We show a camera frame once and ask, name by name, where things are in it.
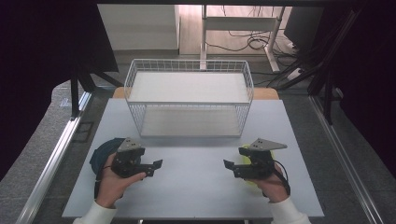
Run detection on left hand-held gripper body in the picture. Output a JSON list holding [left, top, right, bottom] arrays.
[[110, 136, 148, 179]]

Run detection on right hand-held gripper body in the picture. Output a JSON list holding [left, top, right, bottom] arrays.
[[237, 137, 289, 180]]

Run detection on yellow-green plastic container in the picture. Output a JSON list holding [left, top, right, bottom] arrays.
[[241, 143, 276, 188]]

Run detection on round container dark blue lid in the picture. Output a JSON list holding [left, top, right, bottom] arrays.
[[89, 137, 126, 176]]

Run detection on white wire shelf rack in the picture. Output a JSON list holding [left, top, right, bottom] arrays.
[[123, 58, 255, 139]]

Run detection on person's right hand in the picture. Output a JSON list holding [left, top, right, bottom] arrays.
[[248, 162, 290, 204]]

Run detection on person's left hand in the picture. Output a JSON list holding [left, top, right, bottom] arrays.
[[94, 152, 148, 209]]

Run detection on tan wooden board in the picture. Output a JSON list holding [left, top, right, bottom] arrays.
[[111, 86, 280, 101]]

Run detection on black metal stand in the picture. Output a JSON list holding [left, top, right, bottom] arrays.
[[266, 8, 362, 126], [69, 65, 124, 121]]

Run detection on white power strip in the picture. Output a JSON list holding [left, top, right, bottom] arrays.
[[285, 67, 304, 81]]

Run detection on dark curtain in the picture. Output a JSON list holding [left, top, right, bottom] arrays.
[[322, 0, 396, 181], [0, 0, 120, 182]]

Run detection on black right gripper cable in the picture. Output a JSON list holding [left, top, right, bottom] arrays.
[[262, 160, 291, 198]]

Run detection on aluminium rail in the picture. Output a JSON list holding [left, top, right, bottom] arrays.
[[14, 91, 93, 224], [308, 94, 387, 224]]

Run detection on black floor cables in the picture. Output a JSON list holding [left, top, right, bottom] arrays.
[[205, 5, 301, 58]]

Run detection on white desk frame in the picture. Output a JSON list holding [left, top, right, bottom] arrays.
[[200, 4, 286, 74]]

